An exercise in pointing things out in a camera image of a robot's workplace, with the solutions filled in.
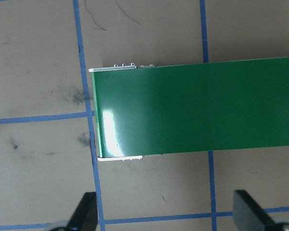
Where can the green conveyor belt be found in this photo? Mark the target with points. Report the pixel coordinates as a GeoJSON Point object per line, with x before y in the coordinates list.
{"type": "Point", "coordinates": [195, 108]}

